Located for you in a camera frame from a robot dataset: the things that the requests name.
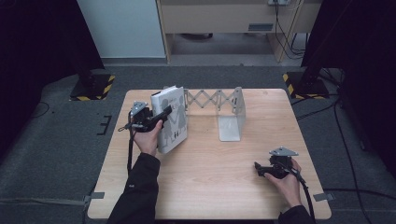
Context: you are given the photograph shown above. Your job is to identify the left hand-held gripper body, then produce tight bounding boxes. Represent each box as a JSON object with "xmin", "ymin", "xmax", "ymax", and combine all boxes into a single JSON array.
[{"xmin": 123, "ymin": 100, "xmax": 157, "ymax": 133}]

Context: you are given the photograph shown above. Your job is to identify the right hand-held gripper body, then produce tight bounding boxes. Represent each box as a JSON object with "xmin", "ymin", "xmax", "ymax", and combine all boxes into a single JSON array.
[{"xmin": 268, "ymin": 146, "xmax": 300, "ymax": 180}]

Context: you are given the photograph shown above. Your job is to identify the white hardcover book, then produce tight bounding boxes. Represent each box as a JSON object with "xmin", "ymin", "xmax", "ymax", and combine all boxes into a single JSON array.
[{"xmin": 149, "ymin": 85, "xmax": 189, "ymax": 155}]

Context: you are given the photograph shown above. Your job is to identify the expandable metal bookend rack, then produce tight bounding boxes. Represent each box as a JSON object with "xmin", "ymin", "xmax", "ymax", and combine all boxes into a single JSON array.
[{"xmin": 163, "ymin": 86, "xmax": 248, "ymax": 143}]

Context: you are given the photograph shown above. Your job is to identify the person's left hand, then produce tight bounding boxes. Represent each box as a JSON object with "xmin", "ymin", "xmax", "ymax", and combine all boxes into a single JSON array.
[{"xmin": 133, "ymin": 119, "xmax": 164, "ymax": 158}]

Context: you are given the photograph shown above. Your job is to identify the person's right hand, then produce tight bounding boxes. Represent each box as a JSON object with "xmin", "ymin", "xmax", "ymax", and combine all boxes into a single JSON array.
[{"xmin": 263, "ymin": 159, "xmax": 304, "ymax": 209}]

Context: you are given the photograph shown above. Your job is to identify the grey tape strip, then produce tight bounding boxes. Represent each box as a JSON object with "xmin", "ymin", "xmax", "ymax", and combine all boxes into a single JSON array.
[
  {"xmin": 83, "ymin": 191, "xmax": 106, "ymax": 201},
  {"xmin": 312, "ymin": 192, "xmax": 336, "ymax": 203}
]

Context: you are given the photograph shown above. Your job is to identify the black stand with striped base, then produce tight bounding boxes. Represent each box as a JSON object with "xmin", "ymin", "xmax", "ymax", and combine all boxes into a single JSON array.
[
  {"xmin": 69, "ymin": 55, "xmax": 117, "ymax": 102},
  {"xmin": 281, "ymin": 66, "xmax": 331, "ymax": 101}
]

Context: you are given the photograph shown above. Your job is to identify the white panel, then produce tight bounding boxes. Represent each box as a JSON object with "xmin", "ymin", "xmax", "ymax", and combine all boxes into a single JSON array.
[{"xmin": 76, "ymin": 0, "xmax": 167, "ymax": 60}]

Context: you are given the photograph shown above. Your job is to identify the black curtain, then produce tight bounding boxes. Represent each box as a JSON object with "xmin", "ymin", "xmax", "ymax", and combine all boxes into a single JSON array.
[
  {"xmin": 301, "ymin": 0, "xmax": 396, "ymax": 171},
  {"xmin": 0, "ymin": 0, "xmax": 106, "ymax": 162}
]

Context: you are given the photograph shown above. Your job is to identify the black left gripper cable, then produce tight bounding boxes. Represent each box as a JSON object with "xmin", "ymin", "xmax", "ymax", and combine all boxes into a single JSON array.
[{"xmin": 117, "ymin": 111, "xmax": 136, "ymax": 175}]

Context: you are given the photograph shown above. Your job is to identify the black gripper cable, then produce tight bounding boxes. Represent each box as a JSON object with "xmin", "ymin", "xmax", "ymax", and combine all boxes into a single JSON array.
[
  {"xmin": 117, "ymin": 111, "xmax": 136, "ymax": 175},
  {"xmin": 284, "ymin": 161, "xmax": 316, "ymax": 224}
]

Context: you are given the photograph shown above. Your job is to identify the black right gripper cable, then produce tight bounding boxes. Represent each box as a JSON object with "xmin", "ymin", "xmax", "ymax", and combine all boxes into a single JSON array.
[{"xmin": 284, "ymin": 161, "xmax": 316, "ymax": 224}]

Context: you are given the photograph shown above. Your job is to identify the long black floor cable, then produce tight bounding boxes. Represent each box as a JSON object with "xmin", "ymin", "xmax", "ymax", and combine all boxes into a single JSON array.
[{"xmin": 332, "ymin": 101, "xmax": 373, "ymax": 224}]

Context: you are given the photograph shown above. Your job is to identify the thin black floor cable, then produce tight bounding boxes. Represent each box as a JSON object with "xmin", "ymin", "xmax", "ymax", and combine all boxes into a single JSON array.
[{"xmin": 30, "ymin": 101, "xmax": 50, "ymax": 119}]

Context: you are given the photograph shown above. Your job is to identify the black hanging cables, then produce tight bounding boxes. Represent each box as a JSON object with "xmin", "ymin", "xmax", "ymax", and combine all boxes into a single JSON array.
[{"xmin": 272, "ymin": 0, "xmax": 310, "ymax": 61}]

